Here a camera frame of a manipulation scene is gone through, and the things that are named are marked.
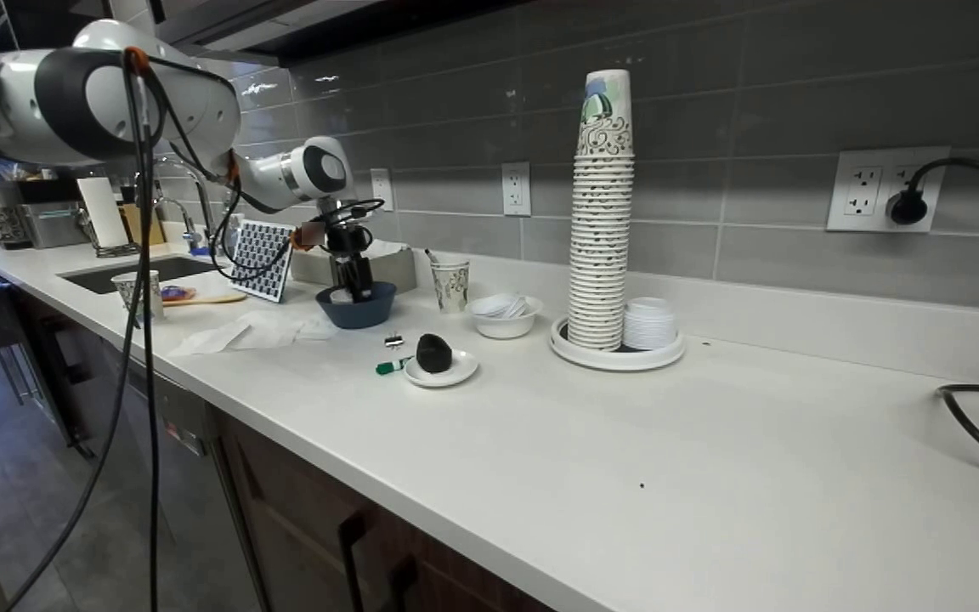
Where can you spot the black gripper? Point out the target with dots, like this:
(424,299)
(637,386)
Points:
(343,240)

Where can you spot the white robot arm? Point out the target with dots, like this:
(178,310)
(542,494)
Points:
(119,92)

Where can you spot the dark blue bowl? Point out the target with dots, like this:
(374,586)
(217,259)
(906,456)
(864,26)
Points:
(359,314)

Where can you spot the black object on saucer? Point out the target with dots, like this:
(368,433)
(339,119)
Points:
(434,356)

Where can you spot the small white bowl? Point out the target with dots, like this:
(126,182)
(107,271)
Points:
(503,314)

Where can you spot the green marker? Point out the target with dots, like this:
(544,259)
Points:
(393,364)

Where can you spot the checkerboard calibration board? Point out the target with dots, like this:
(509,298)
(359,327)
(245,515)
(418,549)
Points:
(260,259)

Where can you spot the wooden spoon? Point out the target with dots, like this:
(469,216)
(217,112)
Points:
(203,299)

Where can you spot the tall paper cup stack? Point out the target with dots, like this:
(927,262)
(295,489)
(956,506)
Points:
(598,208)

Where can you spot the white wall outlet right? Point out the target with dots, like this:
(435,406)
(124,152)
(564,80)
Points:
(513,193)

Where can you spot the double wall outlet with plug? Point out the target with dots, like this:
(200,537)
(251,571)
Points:
(873,179)

